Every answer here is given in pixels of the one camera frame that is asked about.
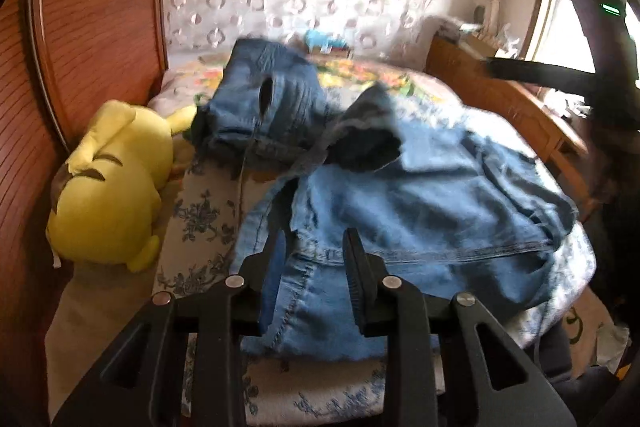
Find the blue and white box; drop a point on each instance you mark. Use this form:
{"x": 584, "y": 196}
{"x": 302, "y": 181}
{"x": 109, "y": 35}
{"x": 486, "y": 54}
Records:
{"x": 320, "y": 39}

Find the wooden headboard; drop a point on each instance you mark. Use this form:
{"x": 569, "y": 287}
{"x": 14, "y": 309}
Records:
{"x": 100, "y": 7}

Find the blue denim pants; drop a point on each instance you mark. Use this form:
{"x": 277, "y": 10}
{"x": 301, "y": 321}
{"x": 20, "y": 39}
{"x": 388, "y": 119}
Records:
{"x": 425, "y": 207}

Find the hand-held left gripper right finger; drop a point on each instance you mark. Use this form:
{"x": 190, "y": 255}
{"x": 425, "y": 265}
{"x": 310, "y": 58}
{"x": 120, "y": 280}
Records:
{"x": 356, "y": 287}

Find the wooden side cabinet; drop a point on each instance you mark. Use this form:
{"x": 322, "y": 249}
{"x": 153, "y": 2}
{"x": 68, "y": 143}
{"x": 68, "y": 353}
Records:
{"x": 500, "y": 102}

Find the white printed bag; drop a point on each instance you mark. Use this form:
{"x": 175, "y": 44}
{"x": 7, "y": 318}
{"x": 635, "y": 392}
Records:
{"x": 595, "y": 322}

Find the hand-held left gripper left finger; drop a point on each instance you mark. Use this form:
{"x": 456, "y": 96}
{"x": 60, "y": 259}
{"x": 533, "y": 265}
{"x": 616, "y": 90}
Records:
{"x": 272, "y": 287}

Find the bed with floral sheet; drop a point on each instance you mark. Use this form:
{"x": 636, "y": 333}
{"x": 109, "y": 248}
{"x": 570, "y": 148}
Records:
{"x": 360, "y": 74}

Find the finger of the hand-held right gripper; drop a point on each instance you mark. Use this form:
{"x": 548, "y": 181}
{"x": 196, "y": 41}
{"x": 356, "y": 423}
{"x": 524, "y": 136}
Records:
{"x": 540, "y": 73}

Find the yellow plush toy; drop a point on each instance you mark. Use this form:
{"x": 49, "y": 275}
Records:
{"x": 110, "y": 202}

